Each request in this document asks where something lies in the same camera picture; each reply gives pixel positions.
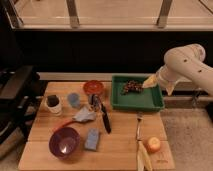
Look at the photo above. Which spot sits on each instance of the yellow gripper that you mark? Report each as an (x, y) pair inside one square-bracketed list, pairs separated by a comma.
[(151, 81)]

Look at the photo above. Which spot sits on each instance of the light blue towel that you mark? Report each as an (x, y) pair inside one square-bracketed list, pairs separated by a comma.
[(84, 115)]

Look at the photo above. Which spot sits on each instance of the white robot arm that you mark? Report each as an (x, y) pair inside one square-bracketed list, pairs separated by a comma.
[(184, 61)]

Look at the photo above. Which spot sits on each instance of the blue plastic cup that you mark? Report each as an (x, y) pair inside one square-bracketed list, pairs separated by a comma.
[(74, 100)]

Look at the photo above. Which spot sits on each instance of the white cup with black object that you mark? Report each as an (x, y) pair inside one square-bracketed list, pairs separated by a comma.
[(53, 104)]

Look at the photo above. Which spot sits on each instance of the green plastic tray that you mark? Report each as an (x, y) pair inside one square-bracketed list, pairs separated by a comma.
[(148, 100)]

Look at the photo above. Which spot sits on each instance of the bunch of dark grapes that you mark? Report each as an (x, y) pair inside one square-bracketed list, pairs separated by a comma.
[(132, 86)]

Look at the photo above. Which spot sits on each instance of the red bowl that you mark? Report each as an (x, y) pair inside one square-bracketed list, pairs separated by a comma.
[(93, 87)]

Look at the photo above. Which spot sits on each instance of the orange apple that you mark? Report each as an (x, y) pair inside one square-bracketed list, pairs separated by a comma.
[(153, 144)]

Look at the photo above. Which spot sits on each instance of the blue sponge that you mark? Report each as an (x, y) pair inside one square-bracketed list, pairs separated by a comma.
[(92, 139)]

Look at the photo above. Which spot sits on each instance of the yellow banana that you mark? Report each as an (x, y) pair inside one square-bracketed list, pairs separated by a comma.
[(143, 159)]

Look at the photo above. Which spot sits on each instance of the wooden cutting board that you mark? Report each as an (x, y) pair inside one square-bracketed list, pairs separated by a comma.
[(115, 152)]

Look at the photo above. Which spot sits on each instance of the red spoon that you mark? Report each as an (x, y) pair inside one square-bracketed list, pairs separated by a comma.
[(61, 125)]

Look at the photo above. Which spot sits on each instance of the purple bowl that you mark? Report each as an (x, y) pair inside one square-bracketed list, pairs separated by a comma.
[(64, 142)]

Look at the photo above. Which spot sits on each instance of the black chair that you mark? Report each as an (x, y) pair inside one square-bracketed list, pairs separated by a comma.
[(18, 91)]

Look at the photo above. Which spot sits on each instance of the black handled knife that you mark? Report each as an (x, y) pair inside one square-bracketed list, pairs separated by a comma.
[(105, 119)]

